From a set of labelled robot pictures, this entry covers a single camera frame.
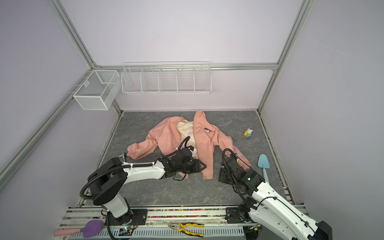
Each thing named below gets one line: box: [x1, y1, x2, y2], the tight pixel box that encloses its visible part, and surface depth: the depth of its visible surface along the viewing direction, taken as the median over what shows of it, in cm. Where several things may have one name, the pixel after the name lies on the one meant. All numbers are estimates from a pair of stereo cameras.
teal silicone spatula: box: [257, 153, 270, 184], surface depth 94 cm
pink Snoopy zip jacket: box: [126, 110, 252, 180], surface depth 98 cm
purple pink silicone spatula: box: [54, 219, 105, 238], surface depth 72 cm
